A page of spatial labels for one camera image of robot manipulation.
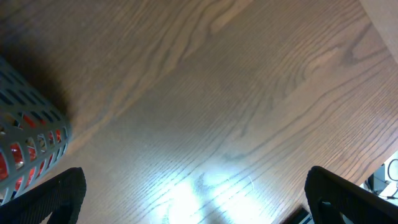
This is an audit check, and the red yellow spaghetti packet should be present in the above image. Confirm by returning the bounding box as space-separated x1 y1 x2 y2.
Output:
1 113 69 193

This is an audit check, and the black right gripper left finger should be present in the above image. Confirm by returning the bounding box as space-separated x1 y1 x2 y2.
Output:
1 167 86 224

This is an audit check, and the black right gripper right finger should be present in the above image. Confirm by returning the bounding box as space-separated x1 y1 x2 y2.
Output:
304 166 397 223

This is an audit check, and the grey plastic mesh basket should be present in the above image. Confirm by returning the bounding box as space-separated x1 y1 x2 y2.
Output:
1 58 72 205

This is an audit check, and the cardboard panel right side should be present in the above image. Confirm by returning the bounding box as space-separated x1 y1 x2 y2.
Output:
360 0 398 62

